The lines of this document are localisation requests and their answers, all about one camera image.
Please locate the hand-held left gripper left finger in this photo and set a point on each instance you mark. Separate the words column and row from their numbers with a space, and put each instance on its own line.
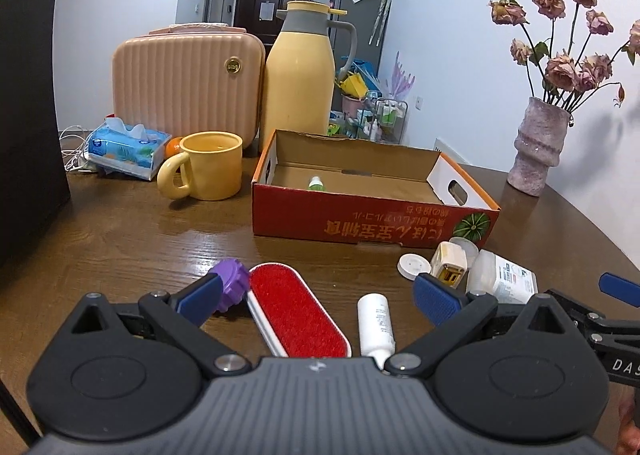
column 202, row 297

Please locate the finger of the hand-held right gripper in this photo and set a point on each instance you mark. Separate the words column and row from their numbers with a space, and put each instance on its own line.
column 620, row 289
column 575, row 307

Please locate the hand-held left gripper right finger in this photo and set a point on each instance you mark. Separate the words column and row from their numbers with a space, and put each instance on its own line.
column 435, row 300

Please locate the purple ribbed cap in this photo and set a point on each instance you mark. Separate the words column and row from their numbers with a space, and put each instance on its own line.
column 235, row 280

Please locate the white and yellow charger plug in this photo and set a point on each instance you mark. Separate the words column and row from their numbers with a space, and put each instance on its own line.
column 447, row 260

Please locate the white spray bottle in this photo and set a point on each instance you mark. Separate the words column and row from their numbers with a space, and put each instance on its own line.
column 375, row 322

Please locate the white pill bottle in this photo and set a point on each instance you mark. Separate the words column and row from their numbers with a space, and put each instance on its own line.
column 500, row 277

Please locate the red and white lint brush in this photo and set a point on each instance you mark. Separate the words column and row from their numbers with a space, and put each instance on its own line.
column 295, row 310

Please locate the orange cardboard box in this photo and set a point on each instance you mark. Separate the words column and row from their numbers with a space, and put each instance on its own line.
column 350, row 225

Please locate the green plastic bottle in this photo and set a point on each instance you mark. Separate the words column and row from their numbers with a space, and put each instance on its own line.
column 316, row 183

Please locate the yellow mug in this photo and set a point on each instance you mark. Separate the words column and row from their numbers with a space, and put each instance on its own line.
column 215, row 170

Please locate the orange fruit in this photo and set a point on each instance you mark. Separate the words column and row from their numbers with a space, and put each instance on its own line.
column 172, row 147

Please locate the pink ceramic vase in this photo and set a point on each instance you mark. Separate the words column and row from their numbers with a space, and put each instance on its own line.
column 535, row 150

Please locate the blue tissue pack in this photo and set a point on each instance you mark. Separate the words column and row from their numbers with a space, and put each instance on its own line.
column 125, row 150

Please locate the pink bucket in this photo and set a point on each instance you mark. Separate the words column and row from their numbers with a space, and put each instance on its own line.
column 352, row 106

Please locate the pink ribbed suitcase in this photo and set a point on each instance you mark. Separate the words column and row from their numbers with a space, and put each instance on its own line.
column 175, row 80

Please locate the purple feather decoration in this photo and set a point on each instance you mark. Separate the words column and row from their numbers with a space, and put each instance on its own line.
column 400, row 77

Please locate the dried rose bouquet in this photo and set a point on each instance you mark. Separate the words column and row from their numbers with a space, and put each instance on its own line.
column 562, row 70

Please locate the yellow plastic item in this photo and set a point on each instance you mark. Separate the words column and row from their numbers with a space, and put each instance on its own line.
column 352, row 84

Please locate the yellow thermos jug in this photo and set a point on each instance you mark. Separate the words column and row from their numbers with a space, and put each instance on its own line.
column 297, row 85

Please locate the blue plastic item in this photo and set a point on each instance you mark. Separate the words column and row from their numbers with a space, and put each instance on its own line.
column 372, row 75

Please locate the black paper bag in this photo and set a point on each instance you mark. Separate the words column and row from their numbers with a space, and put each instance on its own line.
column 30, row 135

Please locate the grey refrigerator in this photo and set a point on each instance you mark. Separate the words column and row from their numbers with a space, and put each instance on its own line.
column 365, row 30

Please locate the white folded umbrella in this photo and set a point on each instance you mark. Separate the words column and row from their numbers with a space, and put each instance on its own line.
column 380, row 15

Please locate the dark brown door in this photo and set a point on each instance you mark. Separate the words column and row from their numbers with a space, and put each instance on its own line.
column 255, row 10

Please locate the white low wall cover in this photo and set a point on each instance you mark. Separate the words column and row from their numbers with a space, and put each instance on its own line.
column 450, row 149

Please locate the white wall socket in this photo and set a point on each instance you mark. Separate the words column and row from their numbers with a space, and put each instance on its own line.
column 419, row 102

